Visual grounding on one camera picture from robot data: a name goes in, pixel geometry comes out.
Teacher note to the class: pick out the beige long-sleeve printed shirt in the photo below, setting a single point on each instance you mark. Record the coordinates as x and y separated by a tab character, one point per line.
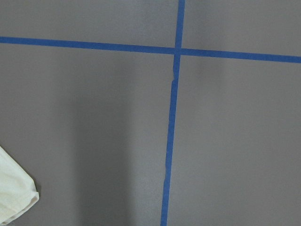
17	189

